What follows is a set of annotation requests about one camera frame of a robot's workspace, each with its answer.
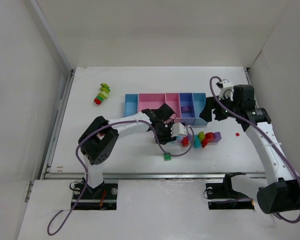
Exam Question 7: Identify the purple lego plate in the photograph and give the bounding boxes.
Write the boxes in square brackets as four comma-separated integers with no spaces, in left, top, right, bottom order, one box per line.
[181,105,192,113]

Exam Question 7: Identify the multicolour lego chain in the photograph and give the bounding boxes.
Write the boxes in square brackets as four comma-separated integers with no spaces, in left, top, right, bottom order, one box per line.
[176,131,222,150]

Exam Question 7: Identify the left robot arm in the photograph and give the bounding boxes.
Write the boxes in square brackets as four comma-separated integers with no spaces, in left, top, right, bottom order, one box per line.
[78,103,176,195]

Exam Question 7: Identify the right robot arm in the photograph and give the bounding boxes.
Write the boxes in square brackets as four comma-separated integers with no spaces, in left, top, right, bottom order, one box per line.
[199,80,300,218]

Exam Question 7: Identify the purple blue bin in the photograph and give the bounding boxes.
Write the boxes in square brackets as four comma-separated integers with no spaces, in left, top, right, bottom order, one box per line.
[179,93,195,125]

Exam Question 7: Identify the small green lego brick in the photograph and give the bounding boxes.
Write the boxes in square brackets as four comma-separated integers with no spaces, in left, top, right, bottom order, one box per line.
[163,153,172,161]

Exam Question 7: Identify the large pink bin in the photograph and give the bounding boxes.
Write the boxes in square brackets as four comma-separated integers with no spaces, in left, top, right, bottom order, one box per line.
[138,93,166,112]

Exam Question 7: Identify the left light blue bin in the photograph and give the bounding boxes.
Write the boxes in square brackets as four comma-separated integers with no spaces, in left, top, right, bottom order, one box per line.
[123,94,139,117]

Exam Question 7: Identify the green yellow red lego stack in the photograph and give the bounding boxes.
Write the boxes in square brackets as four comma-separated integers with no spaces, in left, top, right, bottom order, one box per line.
[94,83,111,105]

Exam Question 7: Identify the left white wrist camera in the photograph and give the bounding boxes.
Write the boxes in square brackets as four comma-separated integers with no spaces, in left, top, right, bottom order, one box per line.
[170,122,189,137]

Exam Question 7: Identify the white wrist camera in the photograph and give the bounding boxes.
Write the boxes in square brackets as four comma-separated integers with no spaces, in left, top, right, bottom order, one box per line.
[170,122,189,137]
[216,79,234,101]

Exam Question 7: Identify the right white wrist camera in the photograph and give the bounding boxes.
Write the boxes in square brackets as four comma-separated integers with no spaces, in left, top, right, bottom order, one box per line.
[216,79,234,101]

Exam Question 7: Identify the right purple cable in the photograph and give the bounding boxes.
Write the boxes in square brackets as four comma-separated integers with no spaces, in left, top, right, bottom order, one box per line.
[209,75,300,223]

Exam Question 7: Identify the purple cable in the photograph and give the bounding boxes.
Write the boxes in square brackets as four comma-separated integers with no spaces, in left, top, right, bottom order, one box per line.
[209,75,300,223]
[47,119,195,236]

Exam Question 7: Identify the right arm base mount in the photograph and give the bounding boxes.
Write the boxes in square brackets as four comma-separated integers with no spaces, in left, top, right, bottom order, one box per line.
[203,172,255,210]

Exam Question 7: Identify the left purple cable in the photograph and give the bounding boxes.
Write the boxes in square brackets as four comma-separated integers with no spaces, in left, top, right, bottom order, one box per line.
[47,119,195,236]

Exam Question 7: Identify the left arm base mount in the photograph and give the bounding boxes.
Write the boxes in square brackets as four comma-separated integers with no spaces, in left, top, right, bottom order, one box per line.
[69,178,119,211]

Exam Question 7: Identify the aluminium rail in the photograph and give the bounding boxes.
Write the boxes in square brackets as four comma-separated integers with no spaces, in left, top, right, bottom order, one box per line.
[43,172,267,181]

